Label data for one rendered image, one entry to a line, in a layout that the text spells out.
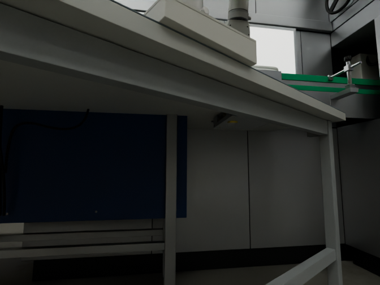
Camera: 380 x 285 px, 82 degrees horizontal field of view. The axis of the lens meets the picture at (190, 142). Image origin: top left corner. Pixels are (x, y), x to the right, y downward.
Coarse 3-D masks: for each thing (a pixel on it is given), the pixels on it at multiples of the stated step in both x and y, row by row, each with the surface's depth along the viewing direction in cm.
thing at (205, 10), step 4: (184, 0) 47; (188, 0) 47; (192, 0) 47; (196, 0) 48; (200, 0) 49; (188, 4) 47; (192, 4) 47; (196, 4) 48; (200, 4) 49; (200, 8) 44; (204, 8) 43; (204, 12) 43; (208, 12) 44
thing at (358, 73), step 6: (360, 54) 126; (366, 54) 127; (372, 54) 128; (354, 60) 130; (360, 60) 126; (372, 60) 127; (360, 66) 126; (366, 66) 126; (372, 66) 127; (378, 66) 127; (354, 72) 130; (360, 72) 126; (366, 72) 126; (372, 72) 126; (378, 72) 127; (360, 78) 126; (366, 78) 125; (372, 78) 126; (378, 78) 126
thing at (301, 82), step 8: (288, 80) 104; (296, 80) 105; (304, 80) 105; (312, 80) 106; (320, 80) 106; (328, 80) 107; (336, 80) 108; (344, 80) 108; (352, 80) 109; (360, 80) 110; (368, 80) 110; (376, 80) 111; (296, 88) 104; (304, 88) 104; (312, 88) 105; (320, 88) 106; (328, 88) 106; (336, 88) 107; (344, 88) 108; (360, 88) 110; (368, 88) 110; (376, 88) 111
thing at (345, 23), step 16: (368, 0) 109; (336, 16) 129; (352, 16) 118; (368, 16) 109; (336, 32) 128; (352, 32) 118; (368, 32) 117; (336, 48) 133; (352, 48) 133; (368, 48) 132
